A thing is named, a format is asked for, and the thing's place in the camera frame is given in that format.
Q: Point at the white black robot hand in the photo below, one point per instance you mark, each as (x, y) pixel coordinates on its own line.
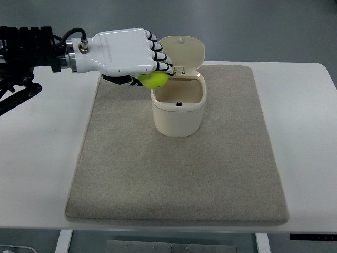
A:
(119, 54)

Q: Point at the yellow-green tennis ball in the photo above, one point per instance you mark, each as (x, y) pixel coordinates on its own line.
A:
(153, 80)

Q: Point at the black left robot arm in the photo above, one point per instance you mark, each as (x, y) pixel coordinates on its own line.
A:
(22, 50)

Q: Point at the cream bin with open lid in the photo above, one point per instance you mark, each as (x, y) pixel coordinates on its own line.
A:
(178, 106)

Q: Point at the grey felt mat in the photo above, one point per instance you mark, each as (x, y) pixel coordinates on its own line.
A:
(224, 174)

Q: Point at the metal plate under table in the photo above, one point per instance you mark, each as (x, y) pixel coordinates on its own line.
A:
(141, 246)

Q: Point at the white table leg left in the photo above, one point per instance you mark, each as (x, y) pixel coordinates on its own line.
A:
(64, 241)

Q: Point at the white table leg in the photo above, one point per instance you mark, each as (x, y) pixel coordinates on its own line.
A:
(64, 241)
(262, 242)

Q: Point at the white table leg right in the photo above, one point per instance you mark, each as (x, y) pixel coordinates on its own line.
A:
(262, 242)

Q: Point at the black desk control panel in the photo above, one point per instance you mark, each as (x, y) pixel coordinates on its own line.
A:
(312, 237)

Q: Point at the white object on floor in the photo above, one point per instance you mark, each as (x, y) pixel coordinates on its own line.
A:
(17, 249)

